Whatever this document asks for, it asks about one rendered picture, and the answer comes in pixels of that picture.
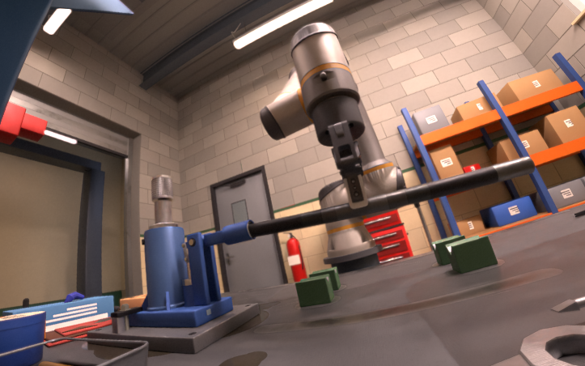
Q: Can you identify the grey tray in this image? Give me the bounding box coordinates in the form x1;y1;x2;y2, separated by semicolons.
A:
0;337;150;366

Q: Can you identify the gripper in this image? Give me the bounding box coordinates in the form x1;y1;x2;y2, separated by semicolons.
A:
327;121;370;211

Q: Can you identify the grey ring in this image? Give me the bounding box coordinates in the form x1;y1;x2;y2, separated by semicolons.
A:
519;325;585;366

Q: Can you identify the green rest block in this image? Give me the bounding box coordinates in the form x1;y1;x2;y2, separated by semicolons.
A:
448;236;499;275
308;267;342;292
295;274;336;309
430;234;466;267

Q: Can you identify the black pump handle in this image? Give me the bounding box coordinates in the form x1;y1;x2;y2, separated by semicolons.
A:
246;156;536;239

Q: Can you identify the grey extension screw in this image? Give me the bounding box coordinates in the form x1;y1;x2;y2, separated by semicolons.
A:
150;174;175;228

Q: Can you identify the blue beam socket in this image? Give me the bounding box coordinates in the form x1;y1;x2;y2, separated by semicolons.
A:
184;219;256;307

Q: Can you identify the large beige roller door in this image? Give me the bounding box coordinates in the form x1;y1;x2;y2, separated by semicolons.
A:
0;79;143;314

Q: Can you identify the grey chisel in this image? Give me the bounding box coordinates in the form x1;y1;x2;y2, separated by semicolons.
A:
550;285;585;313

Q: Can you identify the orange block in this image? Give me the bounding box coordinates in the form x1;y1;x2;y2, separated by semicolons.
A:
118;293;147;311

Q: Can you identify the long ceiling light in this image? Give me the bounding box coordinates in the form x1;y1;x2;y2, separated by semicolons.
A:
43;129;79;146
231;0;335;51
42;6;74;36

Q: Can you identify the red fire extinguisher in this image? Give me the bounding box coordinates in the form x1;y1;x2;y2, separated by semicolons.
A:
285;232;309;284

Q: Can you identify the blue round tin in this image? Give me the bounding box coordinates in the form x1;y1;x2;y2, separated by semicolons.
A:
0;310;48;366

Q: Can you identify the blue bottle jack body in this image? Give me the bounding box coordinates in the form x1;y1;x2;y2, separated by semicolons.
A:
129;224;235;329

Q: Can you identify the grey base plate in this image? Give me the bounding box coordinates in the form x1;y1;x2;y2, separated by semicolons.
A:
87;303;261;355

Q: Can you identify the red tool chest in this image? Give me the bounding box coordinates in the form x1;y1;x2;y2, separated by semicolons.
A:
361;209;414;265

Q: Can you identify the cardboard box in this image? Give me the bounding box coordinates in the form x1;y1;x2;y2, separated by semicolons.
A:
450;96;494;126
455;215;487;238
495;68;566;107
427;146;465;181
540;104;585;148
489;129;550;165
446;181;513;217

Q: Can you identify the grey door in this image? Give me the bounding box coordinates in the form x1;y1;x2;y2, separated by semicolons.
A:
209;166;289;294

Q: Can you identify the blue and orange shelf rack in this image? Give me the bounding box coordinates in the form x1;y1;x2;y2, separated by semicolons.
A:
396;51;585;240

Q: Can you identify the blue box with white lines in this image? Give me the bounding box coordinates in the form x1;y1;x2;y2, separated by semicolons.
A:
2;295;116;333

